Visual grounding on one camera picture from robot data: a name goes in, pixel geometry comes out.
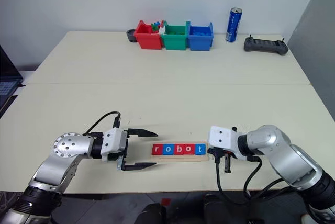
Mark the green and blue toy bricks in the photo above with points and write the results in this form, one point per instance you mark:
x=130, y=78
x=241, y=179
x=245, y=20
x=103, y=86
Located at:
x=155, y=27

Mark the dark laptop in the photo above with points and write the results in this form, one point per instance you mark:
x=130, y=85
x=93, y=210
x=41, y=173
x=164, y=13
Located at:
x=8, y=82

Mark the red plastic bin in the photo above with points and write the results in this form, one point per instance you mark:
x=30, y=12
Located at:
x=147, y=40

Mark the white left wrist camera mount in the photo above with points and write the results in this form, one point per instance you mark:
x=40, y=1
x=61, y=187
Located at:
x=111, y=141

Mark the black flat pad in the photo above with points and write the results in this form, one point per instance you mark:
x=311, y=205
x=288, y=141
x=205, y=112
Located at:
x=6, y=106

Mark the red letter b block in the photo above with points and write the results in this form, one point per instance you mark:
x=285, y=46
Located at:
x=179, y=149

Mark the white toy brick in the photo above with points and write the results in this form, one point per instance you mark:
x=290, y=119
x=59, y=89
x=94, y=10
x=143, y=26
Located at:
x=162, y=29

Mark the red letter o block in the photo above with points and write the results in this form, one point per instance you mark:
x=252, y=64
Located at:
x=189, y=149

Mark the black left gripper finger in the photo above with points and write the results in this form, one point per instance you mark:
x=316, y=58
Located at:
x=138, y=167
x=141, y=132

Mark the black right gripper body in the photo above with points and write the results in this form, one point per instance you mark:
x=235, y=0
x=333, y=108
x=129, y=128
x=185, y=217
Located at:
x=217, y=154

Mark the blue plastic bin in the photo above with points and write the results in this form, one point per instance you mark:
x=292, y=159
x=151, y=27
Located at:
x=200, y=43

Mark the blue drink can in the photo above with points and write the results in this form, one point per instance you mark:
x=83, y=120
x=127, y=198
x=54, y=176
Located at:
x=234, y=25

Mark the red letter r block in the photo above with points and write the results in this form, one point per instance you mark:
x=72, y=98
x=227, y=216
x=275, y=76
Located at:
x=157, y=149

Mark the green plastic bin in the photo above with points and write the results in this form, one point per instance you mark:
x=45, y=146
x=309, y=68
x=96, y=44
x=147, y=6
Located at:
x=174, y=42

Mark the blue letter t block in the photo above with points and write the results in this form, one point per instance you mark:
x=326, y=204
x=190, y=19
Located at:
x=200, y=149

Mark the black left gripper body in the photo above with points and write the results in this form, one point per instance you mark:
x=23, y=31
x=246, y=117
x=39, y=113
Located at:
x=124, y=143

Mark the wooden letter tray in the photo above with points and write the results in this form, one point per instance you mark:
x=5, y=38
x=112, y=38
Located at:
x=180, y=158

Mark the dark grey round holder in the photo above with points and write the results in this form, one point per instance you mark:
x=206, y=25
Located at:
x=131, y=36

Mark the blue letter o block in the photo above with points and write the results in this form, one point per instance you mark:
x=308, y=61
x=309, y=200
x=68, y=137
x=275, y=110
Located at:
x=167, y=149

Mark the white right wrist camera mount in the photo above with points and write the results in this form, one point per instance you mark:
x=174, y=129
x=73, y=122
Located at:
x=222, y=137

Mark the dark rounded shape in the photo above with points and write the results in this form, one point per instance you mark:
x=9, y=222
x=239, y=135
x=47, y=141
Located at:
x=154, y=214
x=214, y=211

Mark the dark grey handheld controller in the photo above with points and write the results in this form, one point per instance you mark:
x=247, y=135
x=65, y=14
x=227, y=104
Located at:
x=265, y=45

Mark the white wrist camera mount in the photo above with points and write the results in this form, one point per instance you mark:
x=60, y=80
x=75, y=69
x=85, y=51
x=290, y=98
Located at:
x=111, y=141
x=222, y=137

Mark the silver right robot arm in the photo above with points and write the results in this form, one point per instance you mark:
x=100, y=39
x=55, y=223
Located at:
x=285, y=150

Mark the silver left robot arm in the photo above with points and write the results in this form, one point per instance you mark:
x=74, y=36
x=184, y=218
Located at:
x=65, y=145

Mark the small red block on floor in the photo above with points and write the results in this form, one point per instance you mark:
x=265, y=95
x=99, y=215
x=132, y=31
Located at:
x=166, y=201

